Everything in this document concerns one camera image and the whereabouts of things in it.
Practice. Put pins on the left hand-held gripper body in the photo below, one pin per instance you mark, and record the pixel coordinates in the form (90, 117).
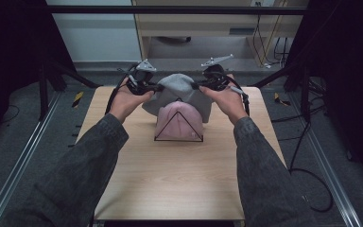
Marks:
(140, 80)

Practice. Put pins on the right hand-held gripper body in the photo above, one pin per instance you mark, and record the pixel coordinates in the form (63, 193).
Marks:
(216, 78)

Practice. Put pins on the grey knit beanie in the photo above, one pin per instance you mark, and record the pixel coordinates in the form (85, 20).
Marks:
(176, 88)

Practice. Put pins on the pink knit beanie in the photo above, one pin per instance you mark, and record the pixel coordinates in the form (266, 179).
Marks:
(178, 121)

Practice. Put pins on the person's left hand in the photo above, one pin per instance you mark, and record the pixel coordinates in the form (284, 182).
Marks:
(126, 102)

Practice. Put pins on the person's right hand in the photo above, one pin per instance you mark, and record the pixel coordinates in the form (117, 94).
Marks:
(228, 102)

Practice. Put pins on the light wooden desk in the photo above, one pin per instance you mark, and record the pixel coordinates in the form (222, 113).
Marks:
(198, 26)

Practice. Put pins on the white cabinet panel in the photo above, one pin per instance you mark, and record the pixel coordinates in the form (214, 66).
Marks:
(97, 41)

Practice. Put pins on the yellow black floor tape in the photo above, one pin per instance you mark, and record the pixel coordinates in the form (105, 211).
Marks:
(280, 99)
(77, 99)

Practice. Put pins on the black metal stand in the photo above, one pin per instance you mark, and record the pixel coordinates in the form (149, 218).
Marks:
(43, 94)
(305, 94)

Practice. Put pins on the black curtain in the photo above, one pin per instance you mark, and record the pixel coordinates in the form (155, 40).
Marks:
(9, 56)
(349, 78)

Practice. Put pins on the black horizontal frame bar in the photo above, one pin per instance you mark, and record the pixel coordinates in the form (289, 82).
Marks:
(170, 10)

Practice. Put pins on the aluminium frame rail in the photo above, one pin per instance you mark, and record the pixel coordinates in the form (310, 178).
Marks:
(321, 157)
(28, 151)

